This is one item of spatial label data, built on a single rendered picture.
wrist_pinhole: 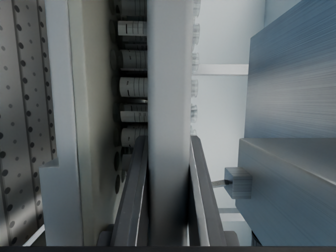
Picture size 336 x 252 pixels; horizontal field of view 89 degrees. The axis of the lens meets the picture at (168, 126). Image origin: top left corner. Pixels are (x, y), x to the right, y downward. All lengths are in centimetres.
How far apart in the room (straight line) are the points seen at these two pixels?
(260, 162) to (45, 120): 22
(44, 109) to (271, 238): 24
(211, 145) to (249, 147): 336
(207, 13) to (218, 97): 156
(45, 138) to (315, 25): 50
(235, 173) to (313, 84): 29
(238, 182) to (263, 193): 3
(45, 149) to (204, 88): 337
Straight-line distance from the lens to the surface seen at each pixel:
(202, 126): 349
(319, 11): 50
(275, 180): 20
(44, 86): 19
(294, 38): 54
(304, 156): 20
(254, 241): 27
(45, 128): 19
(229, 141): 369
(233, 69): 115
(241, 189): 24
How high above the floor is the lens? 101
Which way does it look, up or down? 1 degrees up
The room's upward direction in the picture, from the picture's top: 90 degrees clockwise
